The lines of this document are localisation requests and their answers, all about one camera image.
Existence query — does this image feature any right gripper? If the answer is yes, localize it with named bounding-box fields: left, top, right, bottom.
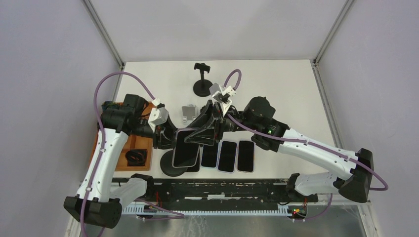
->
left=183, top=99, right=259, bottom=146

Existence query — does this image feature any white folding phone stand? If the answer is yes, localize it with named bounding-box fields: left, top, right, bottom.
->
left=182, top=104, right=199, bottom=126

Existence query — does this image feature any clear case phone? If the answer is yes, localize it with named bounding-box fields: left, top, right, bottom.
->
left=172, top=128, right=200, bottom=168

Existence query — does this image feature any light blue case phone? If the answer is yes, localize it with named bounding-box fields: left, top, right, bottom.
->
left=201, top=143, right=218, bottom=168

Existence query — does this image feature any black phone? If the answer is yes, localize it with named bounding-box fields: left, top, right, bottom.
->
left=186, top=159, right=200, bottom=172

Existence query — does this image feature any black round base stand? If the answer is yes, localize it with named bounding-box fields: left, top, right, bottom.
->
left=193, top=62, right=213, bottom=97

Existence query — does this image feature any lilac case phone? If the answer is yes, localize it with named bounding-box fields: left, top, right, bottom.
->
left=217, top=141, right=237, bottom=173

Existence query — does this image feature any pink case phone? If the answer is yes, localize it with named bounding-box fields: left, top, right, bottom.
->
left=237, top=140, right=255, bottom=173

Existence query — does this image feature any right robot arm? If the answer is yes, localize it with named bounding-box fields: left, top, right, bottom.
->
left=184, top=96, right=374, bottom=203

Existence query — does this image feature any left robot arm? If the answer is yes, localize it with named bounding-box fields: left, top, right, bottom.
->
left=63, top=94, right=176, bottom=229

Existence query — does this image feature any orange wooden organizer tray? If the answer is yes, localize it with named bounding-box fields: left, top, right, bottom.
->
left=102, top=101, right=155, bottom=171

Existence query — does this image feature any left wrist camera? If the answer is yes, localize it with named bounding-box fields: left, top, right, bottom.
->
left=148, top=98, right=168, bottom=129

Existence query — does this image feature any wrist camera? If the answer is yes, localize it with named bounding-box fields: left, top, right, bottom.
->
left=148, top=98, right=168, bottom=129
left=209, top=83, right=237, bottom=116

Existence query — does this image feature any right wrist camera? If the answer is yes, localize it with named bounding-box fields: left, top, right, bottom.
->
left=209, top=83, right=237, bottom=116

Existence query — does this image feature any black coiled strap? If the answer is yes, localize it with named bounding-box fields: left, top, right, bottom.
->
left=126, top=150, right=149, bottom=167

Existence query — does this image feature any white slotted cable duct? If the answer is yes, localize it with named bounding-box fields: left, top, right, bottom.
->
left=122, top=204, right=292, bottom=217

